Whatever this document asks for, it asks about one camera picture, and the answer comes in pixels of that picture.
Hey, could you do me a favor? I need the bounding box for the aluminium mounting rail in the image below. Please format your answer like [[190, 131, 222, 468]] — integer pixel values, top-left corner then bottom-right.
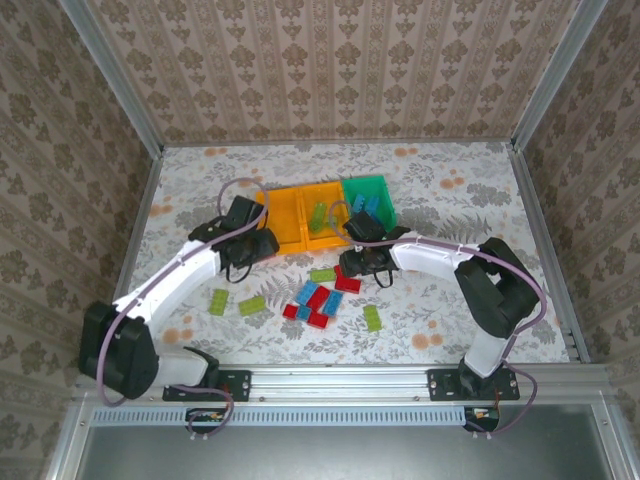
[[74, 363, 607, 403]]

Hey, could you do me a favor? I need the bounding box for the black connector box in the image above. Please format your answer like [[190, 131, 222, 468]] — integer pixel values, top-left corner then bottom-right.
[[186, 407, 227, 434], [463, 405, 502, 432]]

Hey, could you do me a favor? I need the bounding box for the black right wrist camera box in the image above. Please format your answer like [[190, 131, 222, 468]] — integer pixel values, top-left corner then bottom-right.
[[344, 212, 387, 245]]

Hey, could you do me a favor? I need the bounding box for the green plastic bin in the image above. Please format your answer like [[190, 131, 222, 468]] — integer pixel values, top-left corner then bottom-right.
[[341, 173, 399, 234]]

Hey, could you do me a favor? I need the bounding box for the grey metal plate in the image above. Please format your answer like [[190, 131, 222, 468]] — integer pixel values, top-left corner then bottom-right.
[[74, 424, 622, 480]]

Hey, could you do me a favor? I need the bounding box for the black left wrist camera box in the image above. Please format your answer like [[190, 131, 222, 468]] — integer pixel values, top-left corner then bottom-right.
[[222, 195, 267, 233]]

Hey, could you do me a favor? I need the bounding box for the aluminium frame post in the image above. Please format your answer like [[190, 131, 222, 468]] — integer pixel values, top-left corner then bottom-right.
[[58, 0, 165, 157], [510, 0, 610, 150]]

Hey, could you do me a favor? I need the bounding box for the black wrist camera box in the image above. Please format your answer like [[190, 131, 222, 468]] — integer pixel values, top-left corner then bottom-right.
[[344, 212, 387, 245], [222, 195, 267, 233]]

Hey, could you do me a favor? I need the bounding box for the slotted grey cable duct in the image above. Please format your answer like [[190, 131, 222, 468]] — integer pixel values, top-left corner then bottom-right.
[[92, 404, 474, 427]]

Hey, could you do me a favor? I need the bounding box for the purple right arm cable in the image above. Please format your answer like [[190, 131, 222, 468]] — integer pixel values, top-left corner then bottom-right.
[[327, 199, 549, 441]]

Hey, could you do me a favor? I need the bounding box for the white floral tablecloth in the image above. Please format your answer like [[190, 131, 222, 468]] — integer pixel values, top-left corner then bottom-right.
[[107, 142, 571, 366]]

